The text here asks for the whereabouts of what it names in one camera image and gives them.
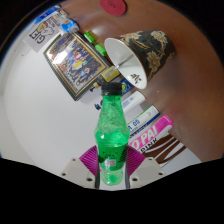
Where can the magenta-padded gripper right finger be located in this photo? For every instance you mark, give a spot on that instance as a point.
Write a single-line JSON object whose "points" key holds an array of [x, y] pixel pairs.
{"points": [[148, 170]]}

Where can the blue pump bottle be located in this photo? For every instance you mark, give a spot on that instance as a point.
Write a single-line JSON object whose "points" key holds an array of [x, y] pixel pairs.
{"points": [[126, 86]]}

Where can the dark floral paper cup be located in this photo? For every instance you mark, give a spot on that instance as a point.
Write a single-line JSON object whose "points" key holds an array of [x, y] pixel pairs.
{"points": [[153, 50]]}

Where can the blue detergent bottle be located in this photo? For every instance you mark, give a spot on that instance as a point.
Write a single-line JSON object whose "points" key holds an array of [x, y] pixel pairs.
{"points": [[46, 14]]}

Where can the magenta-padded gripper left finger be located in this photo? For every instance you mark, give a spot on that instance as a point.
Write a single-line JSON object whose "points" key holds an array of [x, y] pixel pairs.
{"points": [[76, 170]]}

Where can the amber bottle with black cap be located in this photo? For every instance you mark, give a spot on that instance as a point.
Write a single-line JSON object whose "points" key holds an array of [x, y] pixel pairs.
{"points": [[110, 74]]}

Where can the flat round red coaster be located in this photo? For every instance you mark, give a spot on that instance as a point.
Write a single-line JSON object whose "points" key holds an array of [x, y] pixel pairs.
{"points": [[113, 6]]}

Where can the pink cardboard tube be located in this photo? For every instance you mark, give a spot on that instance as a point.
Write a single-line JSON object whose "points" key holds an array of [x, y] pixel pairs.
{"points": [[153, 133]]}

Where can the green plastic drink bottle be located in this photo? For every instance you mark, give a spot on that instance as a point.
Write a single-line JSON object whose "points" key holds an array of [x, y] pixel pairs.
{"points": [[111, 143]]}

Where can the blue tissue pack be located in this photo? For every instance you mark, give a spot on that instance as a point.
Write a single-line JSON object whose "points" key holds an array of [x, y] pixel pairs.
{"points": [[70, 26]]}

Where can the framed group picture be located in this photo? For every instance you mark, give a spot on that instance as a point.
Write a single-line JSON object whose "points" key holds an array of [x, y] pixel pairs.
{"points": [[75, 65]]}

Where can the thin stirring stick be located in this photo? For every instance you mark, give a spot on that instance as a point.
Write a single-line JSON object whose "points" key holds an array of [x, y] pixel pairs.
{"points": [[124, 62]]}

